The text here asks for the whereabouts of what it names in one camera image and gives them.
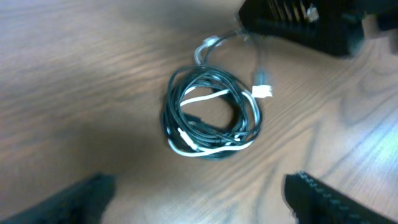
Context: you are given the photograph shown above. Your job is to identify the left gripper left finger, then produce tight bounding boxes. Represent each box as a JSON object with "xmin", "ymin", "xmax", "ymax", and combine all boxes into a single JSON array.
[{"xmin": 2, "ymin": 173, "xmax": 116, "ymax": 224}]

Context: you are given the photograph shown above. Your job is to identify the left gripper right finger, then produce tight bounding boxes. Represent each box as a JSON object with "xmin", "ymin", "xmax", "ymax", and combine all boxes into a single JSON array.
[{"xmin": 284, "ymin": 171, "xmax": 397, "ymax": 224}]

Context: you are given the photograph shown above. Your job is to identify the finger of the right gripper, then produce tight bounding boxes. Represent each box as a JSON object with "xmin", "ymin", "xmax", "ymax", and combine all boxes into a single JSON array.
[{"xmin": 238, "ymin": 0, "xmax": 365, "ymax": 57}]

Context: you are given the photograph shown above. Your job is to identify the white USB cable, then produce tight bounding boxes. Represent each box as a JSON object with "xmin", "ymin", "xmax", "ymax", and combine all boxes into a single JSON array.
[{"xmin": 166, "ymin": 34, "xmax": 274, "ymax": 157}]

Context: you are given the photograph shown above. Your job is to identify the black USB cable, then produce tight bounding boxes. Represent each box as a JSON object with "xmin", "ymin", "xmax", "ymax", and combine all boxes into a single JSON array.
[{"xmin": 160, "ymin": 30, "xmax": 264, "ymax": 161}]

